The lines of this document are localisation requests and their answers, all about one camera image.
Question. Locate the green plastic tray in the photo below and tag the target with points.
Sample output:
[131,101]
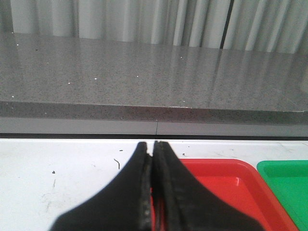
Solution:
[288,180]

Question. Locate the grey stone counter ledge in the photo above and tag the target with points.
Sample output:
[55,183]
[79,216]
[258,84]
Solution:
[71,78]

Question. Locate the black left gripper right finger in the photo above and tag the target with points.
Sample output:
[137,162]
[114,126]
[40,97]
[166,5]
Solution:
[182,203]

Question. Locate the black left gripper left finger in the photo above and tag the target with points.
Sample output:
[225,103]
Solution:
[123,205]

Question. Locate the red plastic tray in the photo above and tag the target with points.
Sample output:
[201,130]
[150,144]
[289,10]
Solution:
[239,185]

